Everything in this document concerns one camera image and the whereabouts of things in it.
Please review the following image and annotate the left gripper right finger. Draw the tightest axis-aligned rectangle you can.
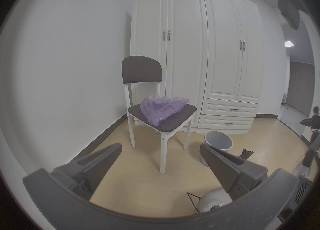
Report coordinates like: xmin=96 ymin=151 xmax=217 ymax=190
xmin=199 ymin=143 xmax=269 ymax=201

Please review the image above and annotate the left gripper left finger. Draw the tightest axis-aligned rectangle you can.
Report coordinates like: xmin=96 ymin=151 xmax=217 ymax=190
xmin=51 ymin=143 xmax=123 ymax=201

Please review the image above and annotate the purple plastic bag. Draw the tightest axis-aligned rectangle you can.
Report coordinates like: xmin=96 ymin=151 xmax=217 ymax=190
xmin=140 ymin=96 xmax=190 ymax=126

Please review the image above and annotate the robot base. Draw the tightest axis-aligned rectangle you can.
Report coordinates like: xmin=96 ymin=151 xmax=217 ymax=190
xmin=195 ymin=163 xmax=314 ymax=217

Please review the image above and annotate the crumpled black plastic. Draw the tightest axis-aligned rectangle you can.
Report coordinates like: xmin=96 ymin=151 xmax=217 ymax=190
xmin=239 ymin=149 xmax=254 ymax=161

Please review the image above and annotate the white trash bin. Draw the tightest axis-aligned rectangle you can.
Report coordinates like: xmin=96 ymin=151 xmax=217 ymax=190
xmin=200 ymin=131 xmax=234 ymax=167

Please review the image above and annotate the grey curtain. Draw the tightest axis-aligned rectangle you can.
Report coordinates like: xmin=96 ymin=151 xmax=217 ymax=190
xmin=287 ymin=62 xmax=315 ymax=117

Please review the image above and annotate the white wardrobe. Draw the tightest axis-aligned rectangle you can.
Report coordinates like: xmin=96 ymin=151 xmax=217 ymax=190
xmin=130 ymin=0 xmax=265 ymax=134

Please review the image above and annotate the white chair with grey cushions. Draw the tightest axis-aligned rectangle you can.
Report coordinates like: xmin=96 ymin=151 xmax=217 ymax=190
xmin=122 ymin=56 xmax=197 ymax=175

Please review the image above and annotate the black cable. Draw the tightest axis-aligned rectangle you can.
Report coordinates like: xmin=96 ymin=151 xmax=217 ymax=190
xmin=187 ymin=192 xmax=201 ymax=215

